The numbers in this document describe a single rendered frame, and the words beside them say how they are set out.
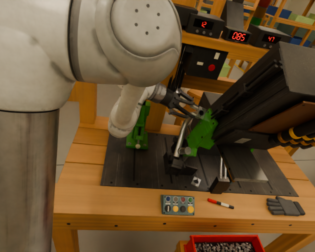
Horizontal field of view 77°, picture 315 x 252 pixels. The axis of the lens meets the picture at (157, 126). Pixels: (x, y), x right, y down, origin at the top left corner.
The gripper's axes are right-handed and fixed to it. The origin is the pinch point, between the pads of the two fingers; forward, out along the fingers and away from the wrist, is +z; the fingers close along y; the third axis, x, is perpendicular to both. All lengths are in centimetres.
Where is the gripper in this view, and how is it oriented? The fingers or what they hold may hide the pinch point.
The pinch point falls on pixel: (196, 112)
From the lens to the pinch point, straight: 99.5
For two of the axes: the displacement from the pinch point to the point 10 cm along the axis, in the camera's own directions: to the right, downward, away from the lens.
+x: -4.6, 0.0, 8.9
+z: 8.4, 3.5, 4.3
